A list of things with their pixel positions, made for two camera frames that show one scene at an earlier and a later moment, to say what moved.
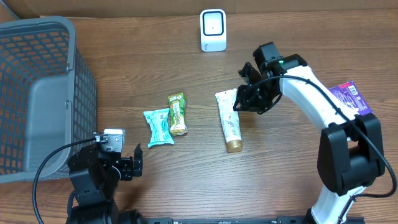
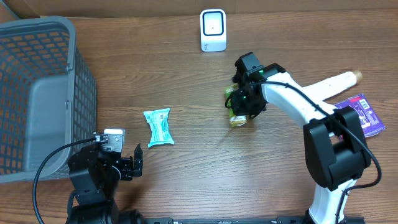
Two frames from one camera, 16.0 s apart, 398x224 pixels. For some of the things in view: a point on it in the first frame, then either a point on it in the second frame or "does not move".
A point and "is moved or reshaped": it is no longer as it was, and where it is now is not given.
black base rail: (242, 220) does not move
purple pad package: (348, 93) is moved or reshaped
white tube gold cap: (229, 119) to (327, 88)
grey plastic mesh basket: (48, 98) does not move
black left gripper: (129, 167) does not move
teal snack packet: (160, 132) does not move
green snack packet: (178, 104) to (235, 120)
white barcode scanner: (213, 35) does not move
